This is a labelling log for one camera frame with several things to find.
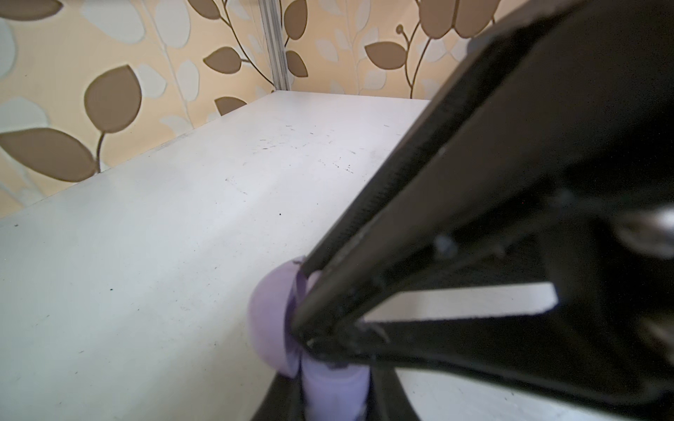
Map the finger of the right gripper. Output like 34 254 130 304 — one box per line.
305 310 673 405
292 1 673 342

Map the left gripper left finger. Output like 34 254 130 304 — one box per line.
251 374 305 421

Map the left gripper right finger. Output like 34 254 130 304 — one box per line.
366 368 421 421

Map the purple round charging case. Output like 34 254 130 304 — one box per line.
247 256 370 420

